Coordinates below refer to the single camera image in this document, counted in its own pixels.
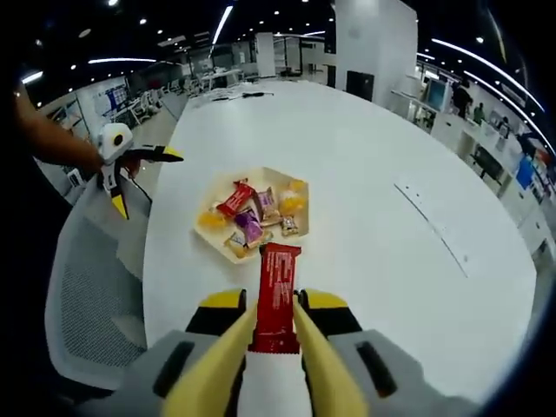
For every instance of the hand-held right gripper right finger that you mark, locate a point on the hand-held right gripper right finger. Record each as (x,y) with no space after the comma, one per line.
(343,321)

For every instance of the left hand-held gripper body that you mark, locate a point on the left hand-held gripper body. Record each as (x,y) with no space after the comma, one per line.
(114,141)

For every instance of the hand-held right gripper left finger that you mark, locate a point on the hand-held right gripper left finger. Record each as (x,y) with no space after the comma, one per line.
(208,319)

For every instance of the pale yellow food packet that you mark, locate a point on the pale yellow food packet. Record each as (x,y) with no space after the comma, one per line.
(236,245)

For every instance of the orange jelly food packet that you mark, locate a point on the orange jelly food packet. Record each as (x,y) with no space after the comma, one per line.
(210,220)

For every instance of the brown candy food packet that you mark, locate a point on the brown candy food packet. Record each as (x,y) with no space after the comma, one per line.
(290,226)

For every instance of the beige hexagonal container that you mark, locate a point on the beige hexagonal container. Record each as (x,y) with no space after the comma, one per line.
(260,178)

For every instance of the brown purple food packet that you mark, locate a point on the brown purple food packet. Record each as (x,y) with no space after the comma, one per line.
(267,206)

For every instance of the yellow orange food packet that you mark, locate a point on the yellow orange food packet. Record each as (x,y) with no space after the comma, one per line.
(292,197)

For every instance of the person's left hand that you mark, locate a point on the person's left hand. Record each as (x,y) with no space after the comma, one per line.
(134,166)

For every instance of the blue notice board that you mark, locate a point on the blue notice board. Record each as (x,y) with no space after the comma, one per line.
(115,95)

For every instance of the group of white office chairs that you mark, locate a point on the group of white office chairs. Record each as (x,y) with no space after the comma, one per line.
(147,102)

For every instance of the white mesh office chair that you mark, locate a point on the white mesh office chair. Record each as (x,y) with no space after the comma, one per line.
(87,295)

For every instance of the person's dark clothed torso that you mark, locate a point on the person's dark clothed torso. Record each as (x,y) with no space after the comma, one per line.
(26,260)

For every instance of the black desk chair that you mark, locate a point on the black desk chair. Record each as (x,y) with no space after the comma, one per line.
(488,163)

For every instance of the long white counter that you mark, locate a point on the long white counter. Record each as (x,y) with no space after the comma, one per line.
(460,134)

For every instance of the blue box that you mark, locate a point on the blue box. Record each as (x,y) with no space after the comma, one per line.
(525,173)

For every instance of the white monitor teal screen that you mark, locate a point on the white monitor teal screen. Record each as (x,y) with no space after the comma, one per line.
(436,93)

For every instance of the white square pillar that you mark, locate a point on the white square pillar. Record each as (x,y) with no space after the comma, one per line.
(382,43)

